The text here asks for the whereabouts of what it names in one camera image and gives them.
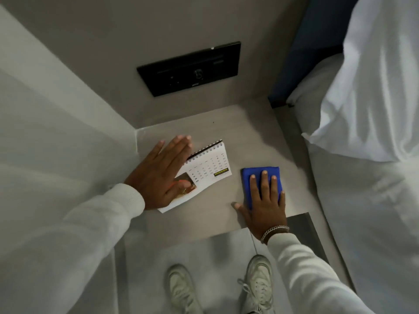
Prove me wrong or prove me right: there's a person's left hand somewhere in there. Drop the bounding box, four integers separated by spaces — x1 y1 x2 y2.
124 135 197 212

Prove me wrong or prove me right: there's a person's right hand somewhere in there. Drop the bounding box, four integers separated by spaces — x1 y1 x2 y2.
232 171 288 242

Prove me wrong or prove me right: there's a blue cleaning cloth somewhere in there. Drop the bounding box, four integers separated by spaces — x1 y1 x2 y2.
241 166 283 210

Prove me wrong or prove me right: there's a white spiral desk calendar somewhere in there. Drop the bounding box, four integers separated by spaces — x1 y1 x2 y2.
157 139 232 214

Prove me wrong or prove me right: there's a person's left forearm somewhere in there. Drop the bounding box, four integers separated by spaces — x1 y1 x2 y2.
0 183 146 314

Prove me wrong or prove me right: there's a person's right forearm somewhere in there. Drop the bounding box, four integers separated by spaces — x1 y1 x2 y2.
267 231 377 314

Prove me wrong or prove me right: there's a person's right white shoe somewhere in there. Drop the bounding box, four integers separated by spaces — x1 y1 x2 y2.
238 254 276 314

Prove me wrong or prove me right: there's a person's white shoe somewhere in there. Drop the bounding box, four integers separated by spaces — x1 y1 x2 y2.
165 264 204 314
238 254 276 314

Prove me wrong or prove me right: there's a white bed sheet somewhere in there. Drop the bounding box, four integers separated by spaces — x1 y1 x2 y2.
287 55 419 314

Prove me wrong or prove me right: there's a person's left white shoe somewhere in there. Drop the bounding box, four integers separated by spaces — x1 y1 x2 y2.
165 264 204 314

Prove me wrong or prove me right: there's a dark blue headboard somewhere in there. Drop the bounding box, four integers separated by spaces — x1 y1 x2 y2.
268 0 361 109

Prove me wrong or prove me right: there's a white pillow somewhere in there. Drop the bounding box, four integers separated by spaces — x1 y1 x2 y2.
301 0 419 163

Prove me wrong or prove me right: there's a silver chain bracelet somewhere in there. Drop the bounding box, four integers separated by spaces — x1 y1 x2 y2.
260 225 290 244

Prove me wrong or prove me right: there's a black wall control panel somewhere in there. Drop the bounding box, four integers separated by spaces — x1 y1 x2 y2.
136 41 242 98

